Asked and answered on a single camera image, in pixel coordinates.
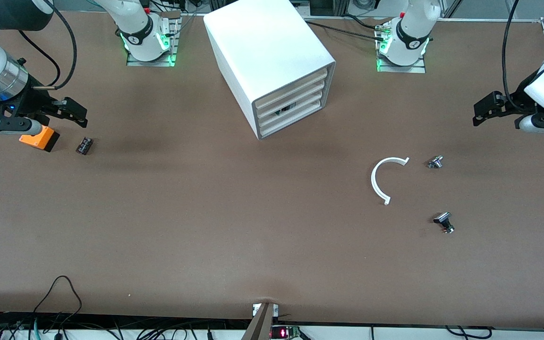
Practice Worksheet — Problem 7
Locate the white drawer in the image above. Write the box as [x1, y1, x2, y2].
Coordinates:
[255, 68, 329, 110]

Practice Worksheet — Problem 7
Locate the white drawer cabinet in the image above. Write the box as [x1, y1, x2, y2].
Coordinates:
[203, 0, 337, 141]

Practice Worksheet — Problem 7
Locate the orange box with hole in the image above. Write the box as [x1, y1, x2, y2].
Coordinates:
[19, 125, 60, 153]

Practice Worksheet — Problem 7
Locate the white curved plastic arc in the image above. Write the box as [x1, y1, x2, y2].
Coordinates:
[371, 157, 410, 206]

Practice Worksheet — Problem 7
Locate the green board with red display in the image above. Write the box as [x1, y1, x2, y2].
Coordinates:
[271, 326, 301, 340]

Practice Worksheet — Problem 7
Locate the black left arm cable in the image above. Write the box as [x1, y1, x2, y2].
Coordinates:
[502, 0, 523, 111]

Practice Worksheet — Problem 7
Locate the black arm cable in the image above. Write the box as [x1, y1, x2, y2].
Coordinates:
[17, 0, 78, 90]
[502, 0, 523, 111]

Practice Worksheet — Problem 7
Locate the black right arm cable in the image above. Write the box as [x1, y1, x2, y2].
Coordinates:
[17, 0, 78, 90]

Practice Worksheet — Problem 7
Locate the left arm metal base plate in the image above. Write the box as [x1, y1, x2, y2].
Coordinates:
[377, 19, 427, 74]

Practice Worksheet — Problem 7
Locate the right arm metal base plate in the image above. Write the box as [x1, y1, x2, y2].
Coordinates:
[127, 12, 181, 67]

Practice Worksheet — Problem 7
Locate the black square push switch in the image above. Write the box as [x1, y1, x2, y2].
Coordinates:
[433, 212, 455, 234]

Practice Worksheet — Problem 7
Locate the black looped cable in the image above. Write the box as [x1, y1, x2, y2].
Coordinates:
[33, 276, 83, 327]

